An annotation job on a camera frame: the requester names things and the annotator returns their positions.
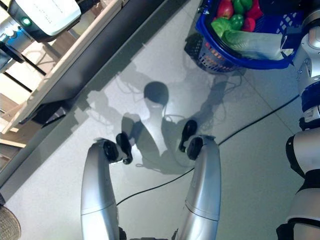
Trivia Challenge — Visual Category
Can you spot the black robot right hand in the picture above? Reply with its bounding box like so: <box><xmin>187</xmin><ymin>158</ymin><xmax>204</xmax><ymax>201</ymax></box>
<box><xmin>258</xmin><ymin>0</ymin><xmax>305</xmax><ymax>16</ymax></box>

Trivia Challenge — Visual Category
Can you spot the napa cabbage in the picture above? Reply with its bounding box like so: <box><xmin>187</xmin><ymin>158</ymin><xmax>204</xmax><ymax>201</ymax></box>
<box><xmin>221</xmin><ymin>29</ymin><xmax>286</xmax><ymax>61</ymax></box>

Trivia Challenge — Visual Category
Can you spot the blue plastic shopping basket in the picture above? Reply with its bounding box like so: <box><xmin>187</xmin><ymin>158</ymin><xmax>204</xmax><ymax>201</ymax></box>
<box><xmin>184</xmin><ymin>0</ymin><xmax>305</xmax><ymax>74</ymax></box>

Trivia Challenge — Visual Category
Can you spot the red bell pepper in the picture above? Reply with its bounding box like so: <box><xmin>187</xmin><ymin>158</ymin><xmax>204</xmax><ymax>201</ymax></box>
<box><xmin>247</xmin><ymin>0</ymin><xmax>263</xmax><ymax>18</ymax></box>
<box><xmin>216</xmin><ymin>0</ymin><xmax>235</xmax><ymax>20</ymax></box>
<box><xmin>241</xmin><ymin>16</ymin><xmax>256</xmax><ymax>32</ymax></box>

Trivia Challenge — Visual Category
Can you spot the green bell pepper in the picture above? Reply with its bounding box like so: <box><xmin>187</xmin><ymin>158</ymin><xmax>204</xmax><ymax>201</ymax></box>
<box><xmin>232</xmin><ymin>0</ymin><xmax>253</xmax><ymax>15</ymax></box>
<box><xmin>211</xmin><ymin>17</ymin><xmax>232</xmax><ymax>38</ymax></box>
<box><xmin>229</xmin><ymin>14</ymin><xmax>245</xmax><ymax>31</ymax></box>

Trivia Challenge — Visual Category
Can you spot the black robot right foot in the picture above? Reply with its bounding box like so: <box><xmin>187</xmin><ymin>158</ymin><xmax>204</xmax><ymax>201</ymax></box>
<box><xmin>178</xmin><ymin>119</ymin><xmax>199</xmax><ymax>153</ymax></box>

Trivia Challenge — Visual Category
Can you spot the black robot foot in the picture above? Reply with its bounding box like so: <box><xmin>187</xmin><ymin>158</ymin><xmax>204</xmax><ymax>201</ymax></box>
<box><xmin>115</xmin><ymin>132</ymin><xmax>134</xmax><ymax>165</ymax></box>
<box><xmin>178</xmin><ymin>119</ymin><xmax>199</xmax><ymax>153</ymax></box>

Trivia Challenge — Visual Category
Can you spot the silver robot right leg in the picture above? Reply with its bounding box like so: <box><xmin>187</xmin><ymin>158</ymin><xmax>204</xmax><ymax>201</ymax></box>
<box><xmin>172</xmin><ymin>134</ymin><xmax>222</xmax><ymax>240</ymax></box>

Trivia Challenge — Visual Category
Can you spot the silver robot leg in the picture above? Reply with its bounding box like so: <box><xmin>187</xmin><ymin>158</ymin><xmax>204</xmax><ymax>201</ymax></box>
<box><xmin>80</xmin><ymin>136</ymin><xmax>121</xmax><ymax>240</ymax></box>
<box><xmin>172</xmin><ymin>134</ymin><xmax>222</xmax><ymax>240</ymax></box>

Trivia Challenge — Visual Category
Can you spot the black robot left foot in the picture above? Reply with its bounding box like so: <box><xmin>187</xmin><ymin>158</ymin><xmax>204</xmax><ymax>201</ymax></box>
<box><xmin>115</xmin><ymin>132</ymin><xmax>134</xmax><ymax>165</ymax></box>

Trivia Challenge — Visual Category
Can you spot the white device with green light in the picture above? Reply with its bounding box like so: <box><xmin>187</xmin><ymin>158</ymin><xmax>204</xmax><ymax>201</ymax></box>
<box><xmin>6</xmin><ymin>0</ymin><xmax>82</xmax><ymax>42</ymax></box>

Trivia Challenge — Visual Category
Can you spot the silver robot left leg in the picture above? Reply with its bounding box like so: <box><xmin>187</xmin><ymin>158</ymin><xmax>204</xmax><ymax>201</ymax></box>
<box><xmin>80</xmin><ymin>136</ymin><xmax>121</xmax><ymax>240</ymax></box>

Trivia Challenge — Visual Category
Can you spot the black and blue device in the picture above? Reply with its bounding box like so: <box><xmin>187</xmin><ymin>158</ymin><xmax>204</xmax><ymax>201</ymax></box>
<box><xmin>0</xmin><ymin>24</ymin><xmax>27</xmax><ymax>63</ymax></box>

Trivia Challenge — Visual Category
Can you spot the black floor cable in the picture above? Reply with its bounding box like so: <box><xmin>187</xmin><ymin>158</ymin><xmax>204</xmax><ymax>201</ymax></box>
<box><xmin>116</xmin><ymin>94</ymin><xmax>301</xmax><ymax>206</ymax></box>

